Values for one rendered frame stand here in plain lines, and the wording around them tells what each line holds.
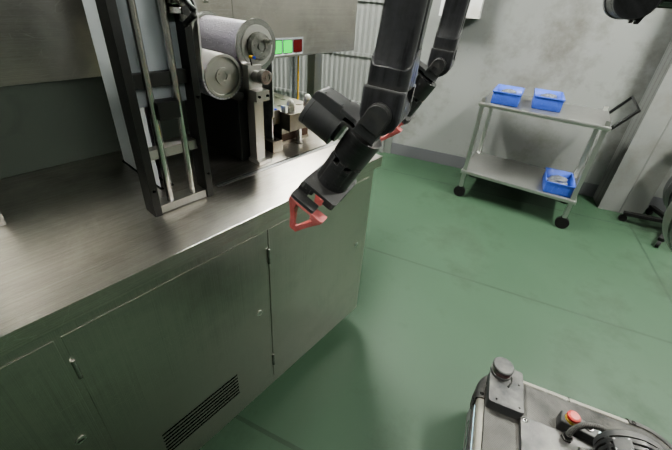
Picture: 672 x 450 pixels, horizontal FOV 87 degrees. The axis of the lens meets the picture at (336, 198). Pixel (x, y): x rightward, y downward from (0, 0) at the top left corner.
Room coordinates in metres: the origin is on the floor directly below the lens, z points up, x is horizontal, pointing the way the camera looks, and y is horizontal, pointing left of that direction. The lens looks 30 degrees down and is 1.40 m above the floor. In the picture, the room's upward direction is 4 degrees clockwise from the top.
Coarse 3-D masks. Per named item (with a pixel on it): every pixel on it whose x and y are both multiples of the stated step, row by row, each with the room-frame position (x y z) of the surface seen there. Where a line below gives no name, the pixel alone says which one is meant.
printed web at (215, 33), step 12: (192, 0) 0.98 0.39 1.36; (204, 24) 1.20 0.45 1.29; (216, 24) 1.17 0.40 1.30; (228, 24) 1.14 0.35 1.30; (240, 24) 1.11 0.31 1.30; (204, 36) 1.18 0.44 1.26; (216, 36) 1.14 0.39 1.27; (228, 36) 1.11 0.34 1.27; (204, 48) 1.19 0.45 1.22; (216, 48) 1.14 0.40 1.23; (228, 48) 1.10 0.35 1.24; (204, 84) 0.98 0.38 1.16; (240, 84) 1.07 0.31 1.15; (144, 108) 0.91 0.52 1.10; (168, 168) 0.87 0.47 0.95
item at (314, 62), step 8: (312, 56) 2.04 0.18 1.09; (320, 56) 2.06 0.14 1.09; (312, 64) 2.04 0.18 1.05; (320, 64) 2.06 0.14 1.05; (312, 72) 2.04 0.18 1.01; (320, 72) 2.06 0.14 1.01; (312, 80) 2.04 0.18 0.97; (320, 80) 2.07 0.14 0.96; (312, 88) 2.03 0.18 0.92; (320, 88) 2.07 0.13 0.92; (312, 96) 2.03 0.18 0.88
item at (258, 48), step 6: (252, 36) 1.09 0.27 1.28; (258, 36) 1.10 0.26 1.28; (264, 36) 1.12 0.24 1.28; (252, 42) 1.08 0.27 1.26; (258, 42) 1.10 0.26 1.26; (252, 48) 1.08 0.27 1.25; (258, 48) 1.10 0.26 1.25; (264, 48) 1.12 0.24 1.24; (270, 48) 1.13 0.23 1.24; (252, 54) 1.08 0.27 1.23; (258, 54) 1.10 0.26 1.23; (264, 54) 1.11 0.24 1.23
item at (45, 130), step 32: (0, 96) 0.89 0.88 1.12; (32, 96) 0.94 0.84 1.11; (64, 96) 0.99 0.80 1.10; (96, 96) 1.05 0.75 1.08; (0, 128) 0.87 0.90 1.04; (32, 128) 0.92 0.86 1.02; (64, 128) 0.97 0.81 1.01; (96, 128) 1.03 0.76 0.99; (0, 160) 0.84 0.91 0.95; (32, 160) 0.89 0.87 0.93; (64, 160) 0.95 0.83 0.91
